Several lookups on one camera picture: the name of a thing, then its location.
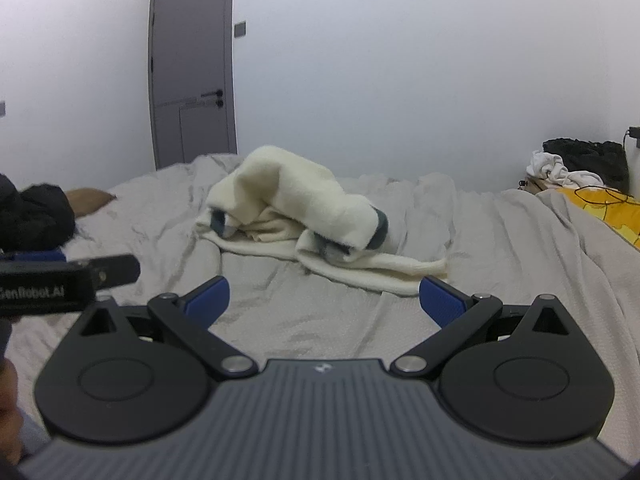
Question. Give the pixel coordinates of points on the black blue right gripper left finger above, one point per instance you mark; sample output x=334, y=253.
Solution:
x=130, y=374

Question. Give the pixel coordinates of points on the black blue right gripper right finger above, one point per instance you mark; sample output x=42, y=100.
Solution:
x=518, y=373

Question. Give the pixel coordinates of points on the cream blue striped sweater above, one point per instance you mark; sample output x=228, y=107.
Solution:
x=280, y=205

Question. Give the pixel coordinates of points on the person's left hand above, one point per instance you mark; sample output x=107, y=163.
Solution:
x=11, y=419

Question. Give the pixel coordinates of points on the black garment pile left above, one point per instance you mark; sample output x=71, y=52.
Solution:
x=37, y=219

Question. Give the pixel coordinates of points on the brown pillow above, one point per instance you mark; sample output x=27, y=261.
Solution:
x=85, y=201

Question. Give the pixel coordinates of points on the yellow printed pillow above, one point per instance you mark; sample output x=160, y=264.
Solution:
x=619, y=211

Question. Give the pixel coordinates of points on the white crumpled cloth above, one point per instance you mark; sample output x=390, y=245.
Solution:
x=549, y=169

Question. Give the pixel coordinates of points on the black fluffy garment right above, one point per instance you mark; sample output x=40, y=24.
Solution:
x=606, y=159

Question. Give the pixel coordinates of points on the grey door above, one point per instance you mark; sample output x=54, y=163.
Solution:
x=190, y=53

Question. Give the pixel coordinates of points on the black wall plug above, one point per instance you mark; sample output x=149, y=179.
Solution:
x=634, y=133

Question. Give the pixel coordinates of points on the black door handle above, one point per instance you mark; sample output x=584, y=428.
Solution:
x=215, y=97

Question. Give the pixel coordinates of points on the grey wall switch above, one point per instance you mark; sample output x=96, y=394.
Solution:
x=240, y=29

